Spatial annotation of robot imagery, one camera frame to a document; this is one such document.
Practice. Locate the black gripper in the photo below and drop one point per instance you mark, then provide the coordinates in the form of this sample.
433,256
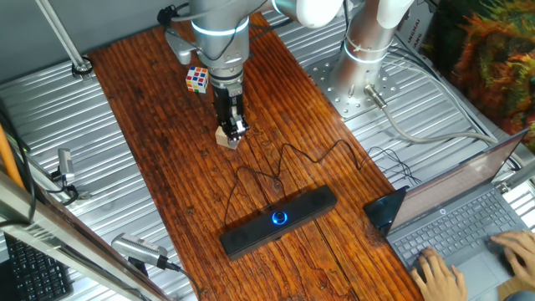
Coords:
227,104

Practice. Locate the blue lit speaker knob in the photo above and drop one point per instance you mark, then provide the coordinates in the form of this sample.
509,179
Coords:
279,217

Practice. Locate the black soundbar speaker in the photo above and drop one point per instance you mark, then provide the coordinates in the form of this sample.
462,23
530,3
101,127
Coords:
251,236

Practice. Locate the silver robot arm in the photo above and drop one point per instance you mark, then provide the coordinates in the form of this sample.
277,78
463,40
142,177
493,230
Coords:
221,46

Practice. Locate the person's left hand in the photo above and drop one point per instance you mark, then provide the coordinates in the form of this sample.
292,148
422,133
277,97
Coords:
441,284

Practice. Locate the person's right hand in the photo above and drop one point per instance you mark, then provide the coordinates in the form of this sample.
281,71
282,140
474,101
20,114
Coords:
522,255

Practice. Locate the plain wooden cube block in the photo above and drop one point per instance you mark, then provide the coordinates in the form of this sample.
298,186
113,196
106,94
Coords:
221,141

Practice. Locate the Rubik's cube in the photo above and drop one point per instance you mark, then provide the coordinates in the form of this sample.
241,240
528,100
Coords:
196,79

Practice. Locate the black flat device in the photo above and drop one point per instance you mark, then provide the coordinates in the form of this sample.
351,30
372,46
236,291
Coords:
382,209

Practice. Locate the metal pole with base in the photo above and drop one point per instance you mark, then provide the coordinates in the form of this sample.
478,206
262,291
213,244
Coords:
62,37

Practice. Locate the white board red lettering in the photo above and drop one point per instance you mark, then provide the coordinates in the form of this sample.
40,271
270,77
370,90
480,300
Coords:
418,29

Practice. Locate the orange pole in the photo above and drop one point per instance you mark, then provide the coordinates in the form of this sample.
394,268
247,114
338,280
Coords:
8,159

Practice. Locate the grey laptop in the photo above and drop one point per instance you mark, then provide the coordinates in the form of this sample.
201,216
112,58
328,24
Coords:
460,217

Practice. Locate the black computer keyboard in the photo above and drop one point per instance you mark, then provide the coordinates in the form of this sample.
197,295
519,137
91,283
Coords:
33,276

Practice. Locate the orange green fuzzy cloth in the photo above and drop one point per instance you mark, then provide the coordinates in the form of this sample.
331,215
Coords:
493,62

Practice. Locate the grey metal bar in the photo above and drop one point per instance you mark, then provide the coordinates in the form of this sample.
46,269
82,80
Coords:
516,175

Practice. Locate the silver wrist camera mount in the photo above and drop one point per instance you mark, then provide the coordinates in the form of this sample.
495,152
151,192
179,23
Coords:
179,48

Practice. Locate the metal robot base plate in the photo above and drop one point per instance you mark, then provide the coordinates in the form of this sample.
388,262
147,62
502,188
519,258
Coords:
326,83

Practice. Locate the silver ribbed camera on stand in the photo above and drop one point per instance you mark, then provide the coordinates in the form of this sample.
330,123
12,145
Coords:
138,248

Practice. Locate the small grey ribbed camera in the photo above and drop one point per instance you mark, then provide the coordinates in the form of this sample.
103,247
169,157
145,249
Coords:
65,165

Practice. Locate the aluminium frame bar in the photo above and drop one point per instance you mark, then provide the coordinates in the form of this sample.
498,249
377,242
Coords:
62,246

